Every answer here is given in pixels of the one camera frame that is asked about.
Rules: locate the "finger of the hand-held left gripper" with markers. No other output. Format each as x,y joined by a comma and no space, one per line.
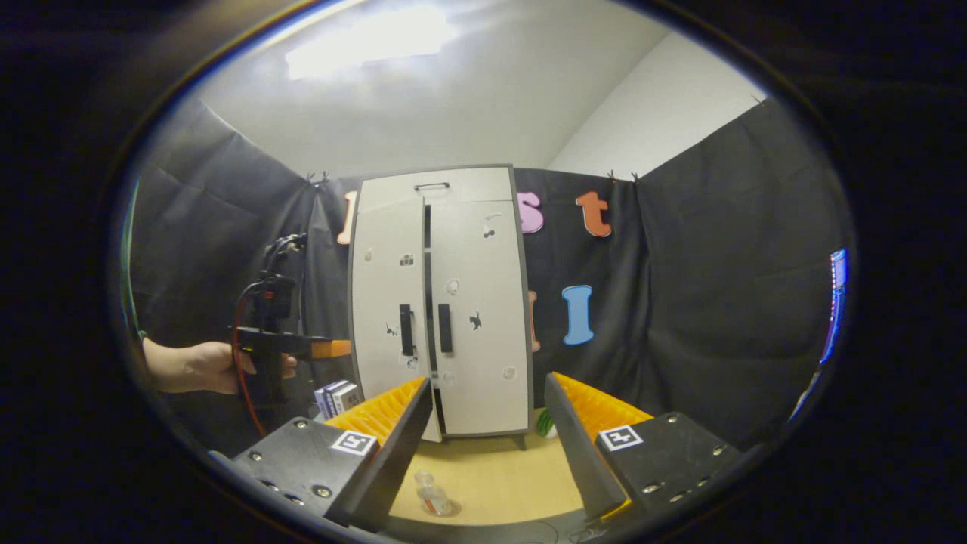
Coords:
332,349

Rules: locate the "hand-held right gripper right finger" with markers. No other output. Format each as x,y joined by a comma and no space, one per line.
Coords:
578,446

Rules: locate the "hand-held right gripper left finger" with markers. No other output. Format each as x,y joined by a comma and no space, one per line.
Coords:
393,453

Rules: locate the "clear glass bottle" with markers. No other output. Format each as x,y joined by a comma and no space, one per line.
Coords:
432,495

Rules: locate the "white cabinet door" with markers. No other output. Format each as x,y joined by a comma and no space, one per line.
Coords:
378,287
483,287

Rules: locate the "round brown coaster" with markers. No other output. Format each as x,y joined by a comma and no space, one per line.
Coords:
452,508

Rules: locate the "white and grey cabinet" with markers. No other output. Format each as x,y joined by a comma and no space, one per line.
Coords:
427,249

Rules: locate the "watermelon slice toy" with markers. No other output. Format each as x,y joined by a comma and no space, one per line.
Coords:
547,427

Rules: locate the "blue and white box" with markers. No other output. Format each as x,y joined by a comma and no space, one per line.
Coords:
325,400
349,397

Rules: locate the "black backdrop cloth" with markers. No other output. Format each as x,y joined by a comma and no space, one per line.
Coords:
718,302

